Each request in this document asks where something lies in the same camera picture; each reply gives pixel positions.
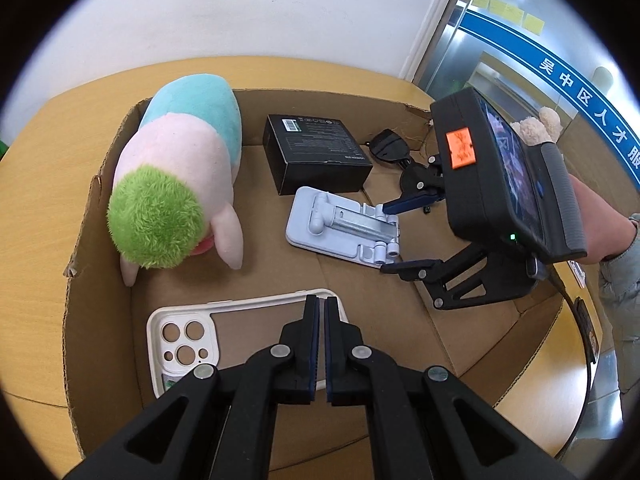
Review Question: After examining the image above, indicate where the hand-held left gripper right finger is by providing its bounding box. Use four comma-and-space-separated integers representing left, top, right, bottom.
324, 296, 578, 480

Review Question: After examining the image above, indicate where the large cardboard box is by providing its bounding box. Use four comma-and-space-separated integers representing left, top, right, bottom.
62, 87, 576, 461

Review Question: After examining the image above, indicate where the black cable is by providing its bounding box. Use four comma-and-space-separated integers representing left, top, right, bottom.
547, 262, 601, 461

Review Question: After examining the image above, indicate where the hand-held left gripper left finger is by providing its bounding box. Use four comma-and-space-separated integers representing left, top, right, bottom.
65, 294, 321, 480

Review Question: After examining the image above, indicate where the dark flat strip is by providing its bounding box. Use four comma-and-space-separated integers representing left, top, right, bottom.
574, 297, 600, 365

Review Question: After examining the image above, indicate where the black product box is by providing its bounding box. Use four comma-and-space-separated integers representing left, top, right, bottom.
262, 113, 374, 197

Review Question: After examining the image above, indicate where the beige plush toy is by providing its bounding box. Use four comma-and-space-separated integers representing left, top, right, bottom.
511, 107, 562, 146

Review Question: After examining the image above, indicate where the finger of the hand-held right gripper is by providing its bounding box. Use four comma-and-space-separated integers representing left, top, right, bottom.
382, 155, 449, 216
380, 240, 538, 311

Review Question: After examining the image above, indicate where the person's right hand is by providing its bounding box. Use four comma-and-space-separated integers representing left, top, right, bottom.
570, 174, 640, 266

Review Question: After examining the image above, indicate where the black folding holder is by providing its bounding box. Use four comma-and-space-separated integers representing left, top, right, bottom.
364, 128, 416, 166

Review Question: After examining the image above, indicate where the wooden desktop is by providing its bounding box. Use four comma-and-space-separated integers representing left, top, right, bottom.
0, 55, 601, 480

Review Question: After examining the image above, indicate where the cream phone case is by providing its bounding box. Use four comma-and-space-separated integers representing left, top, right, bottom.
146, 287, 351, 400

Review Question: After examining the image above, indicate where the white folding phone stand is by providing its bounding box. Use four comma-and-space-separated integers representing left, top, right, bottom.
285, 186, 402, 268

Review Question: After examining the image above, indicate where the blue banner strip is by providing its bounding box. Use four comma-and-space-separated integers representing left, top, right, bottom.
457, 7, 640, 186

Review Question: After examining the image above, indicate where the green-haired pastel plush toy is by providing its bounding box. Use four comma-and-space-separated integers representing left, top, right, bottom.
106, 74, 245, 287

